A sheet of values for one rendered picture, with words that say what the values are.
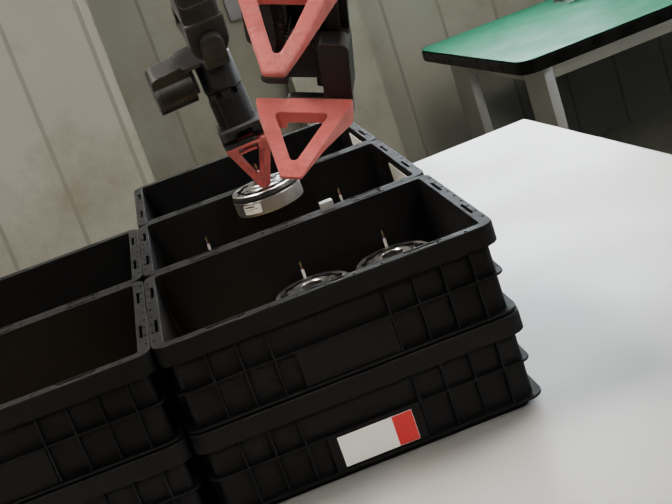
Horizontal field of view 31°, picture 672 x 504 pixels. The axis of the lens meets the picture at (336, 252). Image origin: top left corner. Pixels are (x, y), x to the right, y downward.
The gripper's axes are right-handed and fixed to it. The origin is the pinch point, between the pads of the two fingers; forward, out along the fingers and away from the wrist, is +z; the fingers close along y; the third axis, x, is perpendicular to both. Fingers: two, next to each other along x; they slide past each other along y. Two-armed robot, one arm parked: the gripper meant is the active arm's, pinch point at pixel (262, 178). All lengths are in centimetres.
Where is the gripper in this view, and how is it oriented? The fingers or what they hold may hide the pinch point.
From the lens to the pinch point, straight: 178.5
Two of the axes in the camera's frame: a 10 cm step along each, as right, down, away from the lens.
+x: 9.2, -4.0, 0.6
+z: 3.7, 8.9, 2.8
